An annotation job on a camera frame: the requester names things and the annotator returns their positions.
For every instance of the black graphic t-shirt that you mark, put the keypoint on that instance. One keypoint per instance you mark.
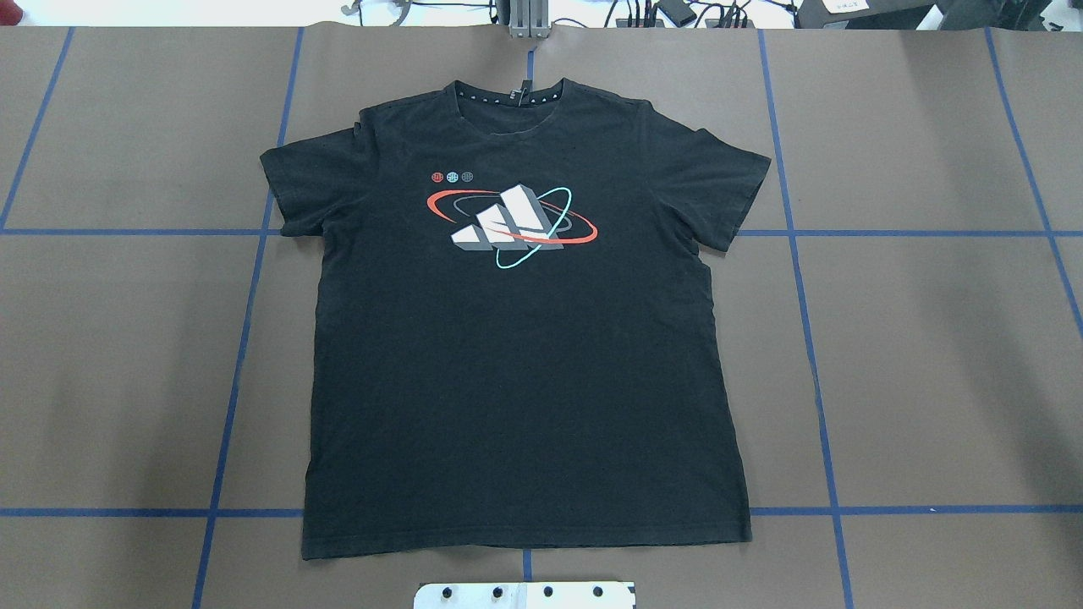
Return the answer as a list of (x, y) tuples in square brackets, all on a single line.
[(515, 341)]

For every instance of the black power adapter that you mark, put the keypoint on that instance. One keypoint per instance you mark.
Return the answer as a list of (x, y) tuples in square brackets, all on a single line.
[(679, 12)]

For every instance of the aluminium frame post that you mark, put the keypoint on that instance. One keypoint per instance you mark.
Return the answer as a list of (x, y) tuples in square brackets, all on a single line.
[(525, 18)]

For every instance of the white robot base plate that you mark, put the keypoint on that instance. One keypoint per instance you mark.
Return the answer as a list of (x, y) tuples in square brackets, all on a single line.
[(544, 594)]

